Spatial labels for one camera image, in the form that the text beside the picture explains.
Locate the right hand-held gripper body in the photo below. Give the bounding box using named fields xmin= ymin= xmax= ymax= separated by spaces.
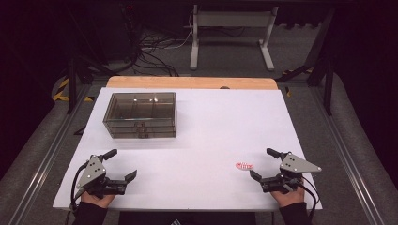
xmin=259 ymin=151 xmax=323 ymax=195

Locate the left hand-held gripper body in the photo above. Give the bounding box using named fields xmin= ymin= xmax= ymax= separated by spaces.
xmin=76 ymin=155 xmax=128 ymax=200

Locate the red hair clip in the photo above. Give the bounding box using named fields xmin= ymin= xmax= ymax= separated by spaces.
xmin=235 ymin=161 xmax=254 ymax=172

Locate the transparent brown drawer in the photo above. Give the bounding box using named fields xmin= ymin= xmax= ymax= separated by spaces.
xmin=106 ymin=119 xmax=177 ymax=130
xmin=109 ymin=127 xmax=177 ymax=140

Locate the transparent brown drawer cabinet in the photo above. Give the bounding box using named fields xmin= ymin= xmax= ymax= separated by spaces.
xmin=102 ymin=91 xmax=177 ymax=140

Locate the person's left hand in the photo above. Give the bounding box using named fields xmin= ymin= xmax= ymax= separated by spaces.
xmin=80 ymin=190 xmax=116 ymax=210

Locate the person's right hand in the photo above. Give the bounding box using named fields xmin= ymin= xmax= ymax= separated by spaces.
xmin=269 ymin=186 xmax=305 ymax=208

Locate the white board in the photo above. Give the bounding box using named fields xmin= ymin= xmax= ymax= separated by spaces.
xmin=52 ymin=86 xmax=324 ymax=211

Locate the person's dark clothing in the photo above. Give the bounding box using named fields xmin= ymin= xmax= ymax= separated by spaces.
xmin=117 ymin=211 xmax=258 ymax=225

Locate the yellow black hazard tape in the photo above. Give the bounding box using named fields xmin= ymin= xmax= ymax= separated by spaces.
xmin=282 ymin=67 xmax=314 ymax=98
xmin=52 ymin=77 xmax=95 ymax=103

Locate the black metal stand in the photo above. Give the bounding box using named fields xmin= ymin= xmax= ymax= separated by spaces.
xmin=274 ymin=6 xmax=336 ymax=117
xmin=66 ymin=57 xmax=109 ymax=115

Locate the wooden table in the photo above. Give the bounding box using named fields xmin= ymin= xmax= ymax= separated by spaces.
xmin=105 ymin=75 xmax=280 ymax=91

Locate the black equipment case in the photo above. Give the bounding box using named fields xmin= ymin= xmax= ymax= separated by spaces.
xmin=101 ymin=0 xmax=140 ymax=64

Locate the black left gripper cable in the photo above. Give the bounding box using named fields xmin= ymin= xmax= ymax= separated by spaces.
xmin=69 ymin=160 xmax=92 ymax=214

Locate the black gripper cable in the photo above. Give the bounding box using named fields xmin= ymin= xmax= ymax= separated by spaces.
xmin=296 ymin=175 xmax=321 ymax=220
xmin=69 ymin=160 xmax=92 ymax=214

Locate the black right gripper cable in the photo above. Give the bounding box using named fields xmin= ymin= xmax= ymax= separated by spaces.
xmin=296 ymin=175 xmax=321 ymax=220

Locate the aluminium rail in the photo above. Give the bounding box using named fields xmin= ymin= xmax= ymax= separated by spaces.
xmin=8 ymin=83 xmax=92 ymax=225
xmin=312 ymin=86 xmax=390 ymax=225

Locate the bundle of black cables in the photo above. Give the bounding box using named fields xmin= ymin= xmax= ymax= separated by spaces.
xmin=124 ymin=29 xmax=181 ymax=78

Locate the white desk frame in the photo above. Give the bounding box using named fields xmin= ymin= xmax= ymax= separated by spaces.
xmin=189 ymin=4 xmax=280 ymax=72

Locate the white cable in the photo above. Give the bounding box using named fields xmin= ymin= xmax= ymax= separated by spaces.
xmin=142 ymin=11 xmax=195 ymax=51

